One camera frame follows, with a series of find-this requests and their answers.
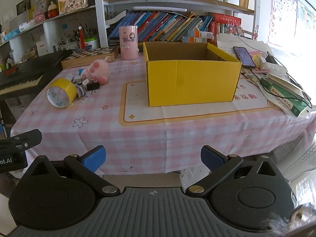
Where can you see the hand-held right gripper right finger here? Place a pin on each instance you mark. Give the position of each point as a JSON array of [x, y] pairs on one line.
[[211, 158]]

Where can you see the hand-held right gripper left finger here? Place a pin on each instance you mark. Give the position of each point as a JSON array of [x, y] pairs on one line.
[[95, 156]]

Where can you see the yellow tape roll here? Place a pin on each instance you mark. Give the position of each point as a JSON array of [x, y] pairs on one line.
[[70, 86]]

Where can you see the black binder clip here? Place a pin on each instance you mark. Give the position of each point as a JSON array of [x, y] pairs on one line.
[[93, 86]]

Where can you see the yellow cardboard box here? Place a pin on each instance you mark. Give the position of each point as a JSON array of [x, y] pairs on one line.
[[192, 84]]

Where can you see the pink plush paw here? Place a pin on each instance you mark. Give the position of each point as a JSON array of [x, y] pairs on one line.
[[97, 70]]

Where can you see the black electronic keyboard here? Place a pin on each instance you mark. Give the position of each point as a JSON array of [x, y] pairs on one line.
[[29, 66]]

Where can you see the small blue box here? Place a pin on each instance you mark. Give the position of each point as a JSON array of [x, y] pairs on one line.
[[81, 72]]

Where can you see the white box red label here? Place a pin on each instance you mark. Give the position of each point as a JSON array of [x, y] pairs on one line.
[[44, 48]]

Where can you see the thick green book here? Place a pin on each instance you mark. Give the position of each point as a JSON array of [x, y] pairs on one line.
[[281, 93]]

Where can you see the pen holder with pens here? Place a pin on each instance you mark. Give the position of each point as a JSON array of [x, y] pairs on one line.
[[69, 46]]

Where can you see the grey furry sleeve cuff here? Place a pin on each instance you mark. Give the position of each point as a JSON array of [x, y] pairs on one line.
[[296, 217]]

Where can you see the wooden chessboard box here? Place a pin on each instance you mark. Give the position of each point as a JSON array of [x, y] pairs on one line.
[[93, 53]]

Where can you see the stack of white books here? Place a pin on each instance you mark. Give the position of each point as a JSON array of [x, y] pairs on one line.
[[284, 81]]

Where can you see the black smartphone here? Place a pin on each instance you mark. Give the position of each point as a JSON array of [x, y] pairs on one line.
[[244, 56]]

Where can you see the white power adapter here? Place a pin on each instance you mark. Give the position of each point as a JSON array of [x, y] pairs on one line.
[[274, 69]]

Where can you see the white tub green lid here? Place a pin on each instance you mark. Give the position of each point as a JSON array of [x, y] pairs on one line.
[[90, 44]]

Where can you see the pink sticky notes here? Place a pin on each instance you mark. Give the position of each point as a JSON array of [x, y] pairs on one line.
[[255, 54]]

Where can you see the pink cylindrical container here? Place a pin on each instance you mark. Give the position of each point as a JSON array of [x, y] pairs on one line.
[[128, 47]]

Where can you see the red white glue bottle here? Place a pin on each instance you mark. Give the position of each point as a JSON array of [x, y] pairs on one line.
[[81, 38]]

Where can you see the stack of paper sheets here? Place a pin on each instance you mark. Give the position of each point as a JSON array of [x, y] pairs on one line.
[[226, 44]]

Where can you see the black charger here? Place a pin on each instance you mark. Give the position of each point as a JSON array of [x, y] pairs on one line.
[[271, 59]]

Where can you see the orange white small box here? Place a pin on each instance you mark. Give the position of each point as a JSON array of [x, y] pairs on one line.
[[195, 39], [201, 34]]

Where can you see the white bookshelf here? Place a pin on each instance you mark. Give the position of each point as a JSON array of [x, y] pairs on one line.
[[100, 17]]

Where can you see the thick red book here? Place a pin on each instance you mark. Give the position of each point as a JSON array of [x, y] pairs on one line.
[[227, 18]]

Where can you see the row of colourful books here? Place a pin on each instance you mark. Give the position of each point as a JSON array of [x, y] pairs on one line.
[[160, 27]]

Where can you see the black hardcover book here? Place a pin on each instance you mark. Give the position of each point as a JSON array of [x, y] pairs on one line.
[[116, 17]]

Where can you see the black photo frame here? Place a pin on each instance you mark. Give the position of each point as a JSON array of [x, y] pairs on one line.
[[23, 6]]

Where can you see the alphabet wall poster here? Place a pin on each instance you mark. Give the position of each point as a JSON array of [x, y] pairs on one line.
[[281, 9]]

